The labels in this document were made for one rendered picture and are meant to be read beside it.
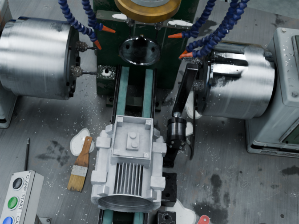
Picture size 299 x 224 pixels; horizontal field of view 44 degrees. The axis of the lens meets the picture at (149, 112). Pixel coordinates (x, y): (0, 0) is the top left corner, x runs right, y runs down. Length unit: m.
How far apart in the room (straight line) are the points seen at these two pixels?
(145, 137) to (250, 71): 0.38
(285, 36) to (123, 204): 0.73
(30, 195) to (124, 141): 0.27
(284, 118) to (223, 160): 0.29
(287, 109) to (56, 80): 0.69
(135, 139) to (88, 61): 0.62
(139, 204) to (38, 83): 0.46
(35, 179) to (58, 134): 0.38
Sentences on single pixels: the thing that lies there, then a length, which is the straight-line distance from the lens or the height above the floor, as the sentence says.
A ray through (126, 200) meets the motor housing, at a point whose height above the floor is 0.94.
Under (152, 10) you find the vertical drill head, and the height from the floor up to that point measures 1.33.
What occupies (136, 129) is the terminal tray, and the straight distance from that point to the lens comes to 1.00.
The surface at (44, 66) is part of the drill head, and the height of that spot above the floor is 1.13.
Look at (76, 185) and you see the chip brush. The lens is 1.27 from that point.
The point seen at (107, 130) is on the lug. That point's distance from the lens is 1.03.
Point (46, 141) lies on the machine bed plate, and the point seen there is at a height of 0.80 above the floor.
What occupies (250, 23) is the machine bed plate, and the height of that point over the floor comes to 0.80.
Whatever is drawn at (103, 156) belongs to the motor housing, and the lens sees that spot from 1.02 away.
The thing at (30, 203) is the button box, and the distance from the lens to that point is 0.99.
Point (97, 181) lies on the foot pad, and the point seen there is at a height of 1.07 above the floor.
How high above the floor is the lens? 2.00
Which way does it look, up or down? 59 degrees down
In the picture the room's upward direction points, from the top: 12 degrees clockwise
